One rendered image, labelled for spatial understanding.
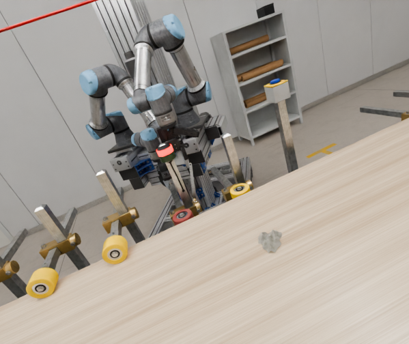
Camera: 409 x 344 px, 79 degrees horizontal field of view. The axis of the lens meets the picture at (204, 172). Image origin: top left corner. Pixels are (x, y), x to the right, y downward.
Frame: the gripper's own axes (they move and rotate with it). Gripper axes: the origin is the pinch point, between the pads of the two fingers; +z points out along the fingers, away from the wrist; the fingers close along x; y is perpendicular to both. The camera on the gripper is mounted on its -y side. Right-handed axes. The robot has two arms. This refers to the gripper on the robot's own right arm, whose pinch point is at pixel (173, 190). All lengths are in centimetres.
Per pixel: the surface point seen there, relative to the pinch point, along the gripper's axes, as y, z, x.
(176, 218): -41.6, -9.5, 2.4
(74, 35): 240, -118, 36
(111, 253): -51, -14, 26
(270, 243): -75, -11, -20
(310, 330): -98, -10, -15
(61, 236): -32, -18, 45
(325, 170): -54, -9, -55
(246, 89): 244, 17, -159
